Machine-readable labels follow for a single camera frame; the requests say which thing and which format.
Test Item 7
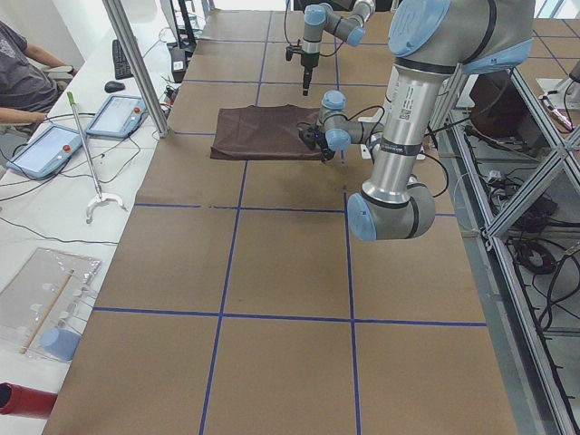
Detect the seated person grey shirt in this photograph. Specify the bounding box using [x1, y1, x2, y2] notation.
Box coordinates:
[1, 23, 77, 126]

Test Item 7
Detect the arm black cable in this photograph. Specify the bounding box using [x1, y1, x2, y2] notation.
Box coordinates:
[353, 104, 450, 198]
[283, 0, 342, 58]

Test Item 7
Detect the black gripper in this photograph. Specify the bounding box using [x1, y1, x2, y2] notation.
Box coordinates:
[301, 52, 318, 96]
[314, 133, 335, 162]

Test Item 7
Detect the blue plastic cup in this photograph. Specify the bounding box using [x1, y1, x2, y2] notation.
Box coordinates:
[40, 327, 82, 362]

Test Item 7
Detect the aluminium frame post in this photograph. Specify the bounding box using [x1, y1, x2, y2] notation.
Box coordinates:
[102, 0, 169, 138]

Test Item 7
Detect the clear plastic bag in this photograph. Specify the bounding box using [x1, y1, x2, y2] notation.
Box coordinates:
[1, 248, 102, 362]

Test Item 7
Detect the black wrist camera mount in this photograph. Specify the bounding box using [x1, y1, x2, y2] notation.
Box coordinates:
[285, 39, 303, 62]

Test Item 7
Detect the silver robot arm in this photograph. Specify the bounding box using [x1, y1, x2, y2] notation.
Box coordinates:
[317, 1, 535, 241]
[297, 0, 376, 96]

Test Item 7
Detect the black computer mouse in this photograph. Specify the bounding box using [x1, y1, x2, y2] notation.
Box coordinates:
[104, 81, 126, 93]

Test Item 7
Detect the black keyboard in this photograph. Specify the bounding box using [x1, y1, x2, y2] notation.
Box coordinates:
[111, 39, 133, 80]

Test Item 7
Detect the near teach pendant tablet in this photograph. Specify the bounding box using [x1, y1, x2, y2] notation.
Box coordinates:
[7, 125, 82, 179]

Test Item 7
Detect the teach pendant tablet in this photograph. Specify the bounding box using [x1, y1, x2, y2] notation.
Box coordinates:
[7, 125, 82, 179]
[85, 94, 147, 139]

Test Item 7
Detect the red cylinder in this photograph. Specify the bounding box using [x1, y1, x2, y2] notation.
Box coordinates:
[1, 382, 58, 419]

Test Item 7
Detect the far teach pendant tablet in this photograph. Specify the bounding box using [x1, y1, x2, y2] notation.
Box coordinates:
[85, 94, 147, 139]

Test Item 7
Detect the grabber stick green handle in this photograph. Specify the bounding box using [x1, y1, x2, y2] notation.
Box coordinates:
[66, 91, 127, 225]

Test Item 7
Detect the brown t-shirt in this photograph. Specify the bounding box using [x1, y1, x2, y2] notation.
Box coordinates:
[210, 104, 322, 160]

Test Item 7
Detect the wooden stick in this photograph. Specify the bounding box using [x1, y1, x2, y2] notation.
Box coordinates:
[19, 269, 74, 354]

